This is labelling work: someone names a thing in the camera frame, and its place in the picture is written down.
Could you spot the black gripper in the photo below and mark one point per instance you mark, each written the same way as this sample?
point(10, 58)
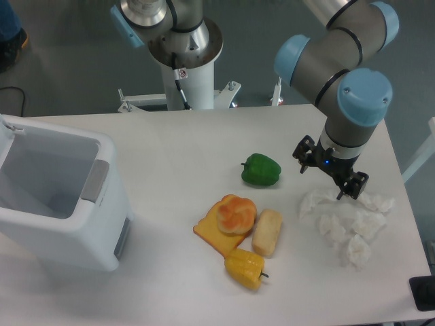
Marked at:
point(309, 154)

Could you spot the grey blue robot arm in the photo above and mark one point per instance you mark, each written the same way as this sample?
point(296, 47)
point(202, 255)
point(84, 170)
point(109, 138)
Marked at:
point(328, 72)

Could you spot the oblong pale bread loaf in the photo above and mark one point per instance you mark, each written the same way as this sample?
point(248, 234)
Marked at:
point(267, 232)

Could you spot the round knotted bread roll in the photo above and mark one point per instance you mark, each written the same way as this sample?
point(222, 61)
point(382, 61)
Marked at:
point(236, 215)

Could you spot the square toast bread slice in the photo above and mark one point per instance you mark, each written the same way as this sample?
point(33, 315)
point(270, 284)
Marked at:
point(207, 229)

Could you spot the crumpled white tissue left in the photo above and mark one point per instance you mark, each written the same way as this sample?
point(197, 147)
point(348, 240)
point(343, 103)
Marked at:
point(314, 197)

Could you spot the crumpled white tissue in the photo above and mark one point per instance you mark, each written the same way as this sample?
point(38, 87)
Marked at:
point(367, 224)
point(355, 253)
point(330, 224)
point(377, 202)
point(314, 197)

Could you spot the crumpled white tissue centre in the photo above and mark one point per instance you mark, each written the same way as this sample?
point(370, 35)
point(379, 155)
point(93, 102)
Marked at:
point(330, 224)

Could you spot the crumpled white tissue top right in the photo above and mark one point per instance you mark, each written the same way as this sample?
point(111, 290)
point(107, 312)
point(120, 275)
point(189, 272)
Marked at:
point(377, 202)

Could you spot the green bell pepper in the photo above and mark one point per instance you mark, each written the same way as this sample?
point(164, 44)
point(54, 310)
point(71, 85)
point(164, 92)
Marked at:
point(260, 170)

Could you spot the crumpled white tissue bottom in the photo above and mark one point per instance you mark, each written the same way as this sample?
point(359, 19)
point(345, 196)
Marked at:
point(355, 253)

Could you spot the yellow bell pepper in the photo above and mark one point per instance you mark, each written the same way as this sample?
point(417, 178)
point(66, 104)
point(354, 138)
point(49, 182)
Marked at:
point(246, 267)

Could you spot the black device at edge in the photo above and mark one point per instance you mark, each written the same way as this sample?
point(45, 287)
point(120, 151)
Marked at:
point(422, 288)

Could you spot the white open trash bin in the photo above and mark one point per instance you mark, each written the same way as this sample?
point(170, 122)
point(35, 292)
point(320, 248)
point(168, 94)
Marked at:
point(62, 197)

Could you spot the person's dark shoe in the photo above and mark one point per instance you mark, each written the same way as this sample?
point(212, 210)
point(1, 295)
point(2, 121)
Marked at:
point(10, 50)

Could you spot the white frame bar right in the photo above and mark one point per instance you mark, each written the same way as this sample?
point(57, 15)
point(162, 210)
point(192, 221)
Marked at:
point(421, 156)

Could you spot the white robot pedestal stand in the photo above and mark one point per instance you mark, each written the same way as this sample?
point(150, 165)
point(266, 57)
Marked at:
point(187, 65)

